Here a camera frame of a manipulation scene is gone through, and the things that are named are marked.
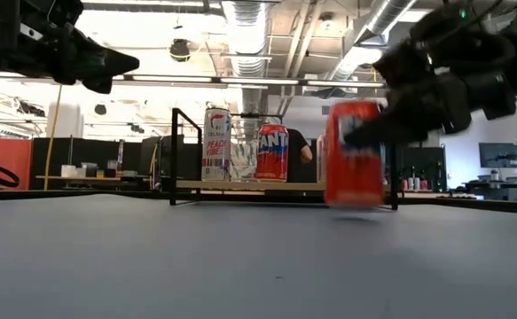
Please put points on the white cylindrical column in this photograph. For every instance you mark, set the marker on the white cylindrical column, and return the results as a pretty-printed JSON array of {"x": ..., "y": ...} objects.
[{"x": 65, "y": 119}]

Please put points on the white bottle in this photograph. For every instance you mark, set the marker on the white bottle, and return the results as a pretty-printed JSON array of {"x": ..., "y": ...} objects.
[{"x": 495, "y": 176}]

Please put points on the white container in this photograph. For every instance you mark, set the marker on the white container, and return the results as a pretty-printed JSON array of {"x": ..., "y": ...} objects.
[{"x": 68, "y": 171}]

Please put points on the black partition panel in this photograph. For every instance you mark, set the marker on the black partition panel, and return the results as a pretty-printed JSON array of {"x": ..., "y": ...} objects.
[{"x": 94, "y": 153}]

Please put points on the dark wall monitor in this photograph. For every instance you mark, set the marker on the dark wall monitor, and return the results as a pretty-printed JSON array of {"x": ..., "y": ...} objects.
[{"x": 499, "y": 155}]

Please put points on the small black ceiling dome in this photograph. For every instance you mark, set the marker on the small black ceiling dome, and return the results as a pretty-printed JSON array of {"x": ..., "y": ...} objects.
[{"x": 100, "y": 109}]

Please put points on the orange partition panel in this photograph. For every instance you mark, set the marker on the orange partition panel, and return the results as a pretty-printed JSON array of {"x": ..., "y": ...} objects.
[{"x": 14, "y": 155}]

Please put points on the black table edge rail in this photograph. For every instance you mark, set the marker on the black table edge rail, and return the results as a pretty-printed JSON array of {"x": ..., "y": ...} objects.
[{"x": 85, "y": 194}]

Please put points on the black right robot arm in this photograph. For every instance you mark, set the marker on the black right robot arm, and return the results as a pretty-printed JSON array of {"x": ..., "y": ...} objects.
[{"x": 484, "y": 40}]

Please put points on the red Fanta strawberry can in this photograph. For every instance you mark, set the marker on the red Fanta strawberry can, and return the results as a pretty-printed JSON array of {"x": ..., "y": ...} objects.
[
  {"x": 353, "y": 177},
  {"x": 272, "y": 155}
]

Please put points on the wooden desk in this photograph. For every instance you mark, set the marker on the wooden desk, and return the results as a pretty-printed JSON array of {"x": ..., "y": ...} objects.
[{"x": 63, "y": 178}]

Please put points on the wooden shelf with black frame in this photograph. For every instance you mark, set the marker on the wooden shelf with black frame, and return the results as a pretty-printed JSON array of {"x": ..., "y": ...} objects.
[{"x": 222, "y": 185}]

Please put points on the dark grey desk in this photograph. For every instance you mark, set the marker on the dark grey desk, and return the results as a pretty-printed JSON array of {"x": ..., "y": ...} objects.
[{"x": 506, "y": 190}]

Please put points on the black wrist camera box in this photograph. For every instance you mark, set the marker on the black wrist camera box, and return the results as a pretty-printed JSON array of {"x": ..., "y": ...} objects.
[{"x": 495, "y": 95}]

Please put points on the grey container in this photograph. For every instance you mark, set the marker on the grey container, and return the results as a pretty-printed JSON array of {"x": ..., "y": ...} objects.
[{"x": 89, "y": 170}]

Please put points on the person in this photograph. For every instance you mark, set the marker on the person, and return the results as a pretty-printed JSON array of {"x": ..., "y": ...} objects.
[{"x": 298, "y": 155}]

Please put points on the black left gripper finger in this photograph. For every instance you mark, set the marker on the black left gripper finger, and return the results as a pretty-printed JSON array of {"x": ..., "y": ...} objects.
[
  {"x": 109, "y": 59},
  {"x": 98, "y": 85}
]

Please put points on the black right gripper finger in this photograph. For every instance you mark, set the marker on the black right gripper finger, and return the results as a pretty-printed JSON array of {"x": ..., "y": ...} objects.
[{"x": 386, "y": 126}]

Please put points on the black computer monitor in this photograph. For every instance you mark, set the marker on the black computer monitor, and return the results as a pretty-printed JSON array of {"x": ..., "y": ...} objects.
[{"x": 422, "y": 161}]

